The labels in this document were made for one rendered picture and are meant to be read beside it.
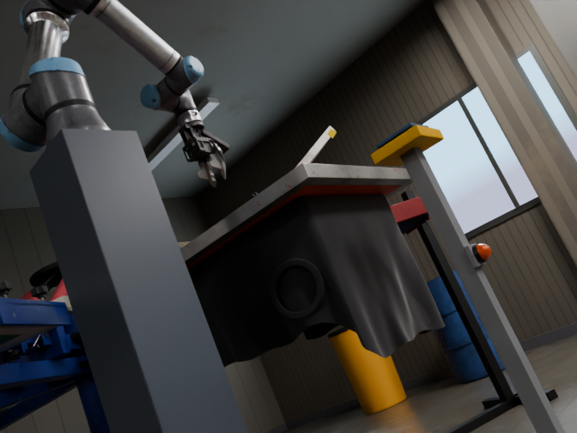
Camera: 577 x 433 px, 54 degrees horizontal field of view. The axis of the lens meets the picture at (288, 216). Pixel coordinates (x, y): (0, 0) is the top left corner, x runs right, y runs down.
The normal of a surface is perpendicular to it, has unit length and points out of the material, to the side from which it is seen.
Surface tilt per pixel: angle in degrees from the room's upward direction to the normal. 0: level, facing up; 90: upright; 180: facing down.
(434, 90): 90
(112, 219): 90
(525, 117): 90
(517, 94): 90
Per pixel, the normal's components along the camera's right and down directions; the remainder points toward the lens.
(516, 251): -0.66, 0.08
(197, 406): 0.65, -0.44
